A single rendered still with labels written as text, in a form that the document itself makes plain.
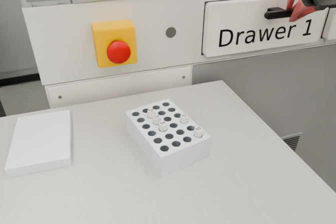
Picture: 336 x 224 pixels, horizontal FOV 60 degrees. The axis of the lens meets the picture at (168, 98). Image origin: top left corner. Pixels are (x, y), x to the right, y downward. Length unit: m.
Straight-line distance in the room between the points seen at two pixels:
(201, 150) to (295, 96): 0.47
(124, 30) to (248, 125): 0.27
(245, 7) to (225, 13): 0.04
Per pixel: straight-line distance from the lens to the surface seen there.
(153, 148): 0.41
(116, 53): 0.50
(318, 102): 0.94
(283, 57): 0.76
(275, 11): 0.63
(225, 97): 0.60
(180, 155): 0.42
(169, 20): 0.58
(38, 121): 0.54
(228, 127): 0.52
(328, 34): 0.80
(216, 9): 0.59
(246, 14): 0.63
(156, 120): 0.45
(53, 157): 0.46
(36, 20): 0.55
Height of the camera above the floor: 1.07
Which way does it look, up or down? 33 degrees down
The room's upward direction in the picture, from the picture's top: straight up
